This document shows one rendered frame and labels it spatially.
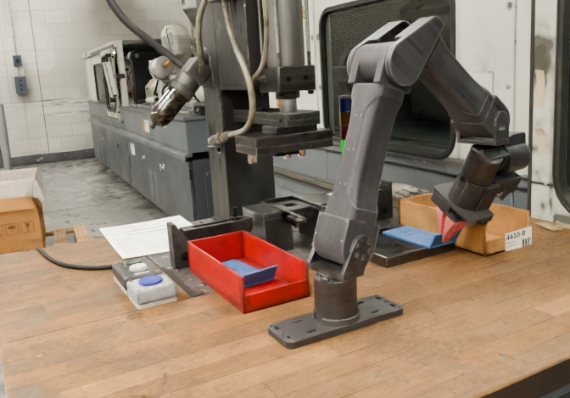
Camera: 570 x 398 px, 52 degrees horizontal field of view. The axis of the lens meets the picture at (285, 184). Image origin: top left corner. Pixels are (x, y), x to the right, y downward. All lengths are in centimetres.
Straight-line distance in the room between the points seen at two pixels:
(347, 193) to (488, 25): 92
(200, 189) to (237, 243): 320
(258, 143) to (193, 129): 315
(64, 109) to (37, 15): 151
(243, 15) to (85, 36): 920
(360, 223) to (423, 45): 27
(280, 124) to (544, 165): 64
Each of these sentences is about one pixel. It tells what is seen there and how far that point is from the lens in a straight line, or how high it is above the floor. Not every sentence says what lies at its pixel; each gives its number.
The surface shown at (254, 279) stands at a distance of 103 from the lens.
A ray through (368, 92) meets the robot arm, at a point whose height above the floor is 123.
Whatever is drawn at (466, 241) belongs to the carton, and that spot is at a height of 92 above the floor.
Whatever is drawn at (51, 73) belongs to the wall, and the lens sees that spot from 1032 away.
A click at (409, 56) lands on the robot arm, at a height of 128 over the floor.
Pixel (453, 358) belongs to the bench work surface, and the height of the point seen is 90.
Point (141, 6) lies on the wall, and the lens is 1061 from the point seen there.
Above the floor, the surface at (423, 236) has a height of 92.
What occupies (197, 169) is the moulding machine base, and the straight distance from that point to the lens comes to 433.
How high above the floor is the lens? 127
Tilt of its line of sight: 11 degrees down
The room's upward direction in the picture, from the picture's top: 4 degrees counter-clockwise
